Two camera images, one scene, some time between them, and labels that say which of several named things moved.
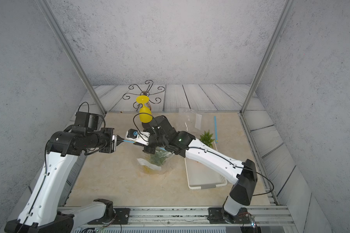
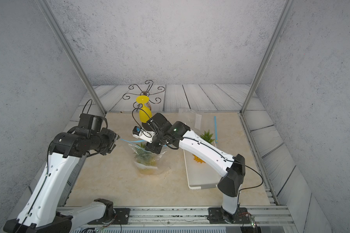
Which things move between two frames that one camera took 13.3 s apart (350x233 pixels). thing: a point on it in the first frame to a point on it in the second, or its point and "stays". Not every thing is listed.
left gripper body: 111,139 stays
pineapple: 158,158 to 145,156
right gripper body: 156,141 stays
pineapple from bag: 206,139 stays
